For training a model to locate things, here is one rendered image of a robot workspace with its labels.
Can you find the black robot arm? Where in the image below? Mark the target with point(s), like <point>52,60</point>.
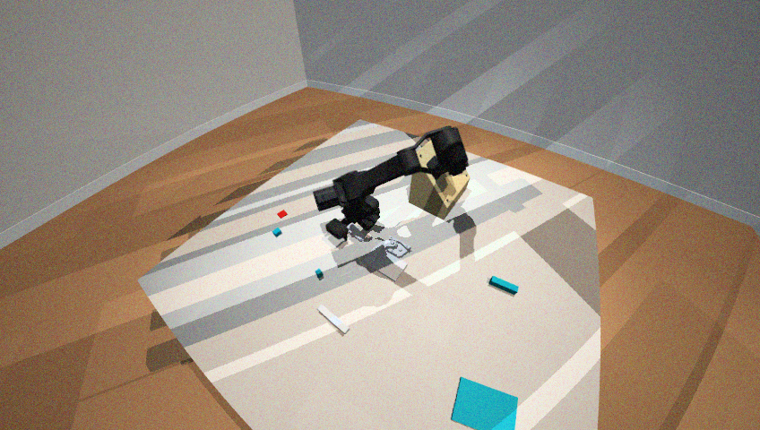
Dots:
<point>352,187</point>

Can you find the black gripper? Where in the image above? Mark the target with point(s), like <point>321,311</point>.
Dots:
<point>338,229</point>

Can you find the white flat bar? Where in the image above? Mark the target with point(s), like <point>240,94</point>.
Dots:
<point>333,319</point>

